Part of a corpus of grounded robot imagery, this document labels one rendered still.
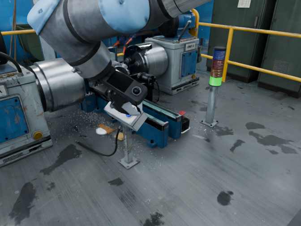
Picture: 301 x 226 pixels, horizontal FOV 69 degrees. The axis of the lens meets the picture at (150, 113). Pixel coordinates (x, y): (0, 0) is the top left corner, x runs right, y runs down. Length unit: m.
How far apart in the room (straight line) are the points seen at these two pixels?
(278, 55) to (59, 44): 3.84
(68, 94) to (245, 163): 0.86
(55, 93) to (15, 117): 0.19
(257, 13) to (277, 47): 0.64
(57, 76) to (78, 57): 0.62
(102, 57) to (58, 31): 0.11
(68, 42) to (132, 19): 0.14
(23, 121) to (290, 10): 3.72
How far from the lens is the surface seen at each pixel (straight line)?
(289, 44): 4.05
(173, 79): 1.58
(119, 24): 0.39
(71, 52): 0.48
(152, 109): 1.16
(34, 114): 1.08
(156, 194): 0.86
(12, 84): 1.02
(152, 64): 1.40
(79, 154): 1.07
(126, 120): 0.79
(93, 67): 0.50
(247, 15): 4.34
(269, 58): 4.19
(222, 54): 1.14
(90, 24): 0.41
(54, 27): 0.46
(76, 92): 1.14
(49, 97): 1.10
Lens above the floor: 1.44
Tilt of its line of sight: 28 degrees down
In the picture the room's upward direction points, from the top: straight up
